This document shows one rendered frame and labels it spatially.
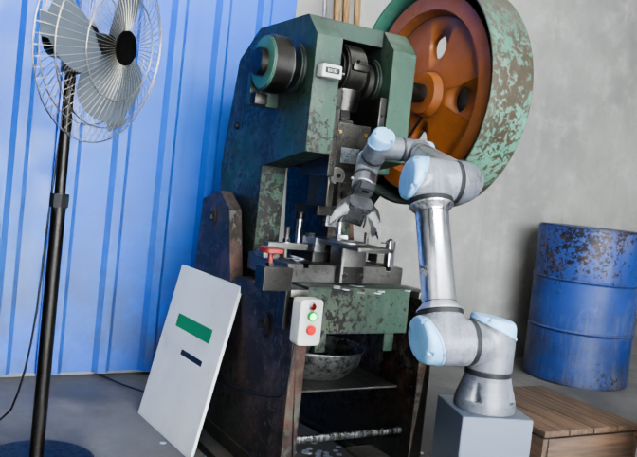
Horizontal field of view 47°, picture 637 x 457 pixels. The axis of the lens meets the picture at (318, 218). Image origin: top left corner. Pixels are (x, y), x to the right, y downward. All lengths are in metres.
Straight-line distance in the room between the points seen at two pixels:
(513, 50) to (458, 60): 0.25
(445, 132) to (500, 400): 1.11
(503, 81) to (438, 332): 0.97
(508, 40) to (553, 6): 2.46
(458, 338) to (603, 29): 3.74
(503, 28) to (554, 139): 2.47
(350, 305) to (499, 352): 0.64
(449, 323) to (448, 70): 1.16
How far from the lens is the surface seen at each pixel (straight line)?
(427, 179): 1.87
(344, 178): 2.44
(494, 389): 1.86
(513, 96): 2.45
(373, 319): 2.38
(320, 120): 2.34
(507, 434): 1.88
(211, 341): 2.59
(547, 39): 4.88
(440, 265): 1.82
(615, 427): 2.38
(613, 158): 5.35
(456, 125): 2.60
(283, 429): 2.24
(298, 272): 2.31
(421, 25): 2.87
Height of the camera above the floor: 0.96
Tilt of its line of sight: 3 degrees down
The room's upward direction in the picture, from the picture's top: 6 degrees clockwise
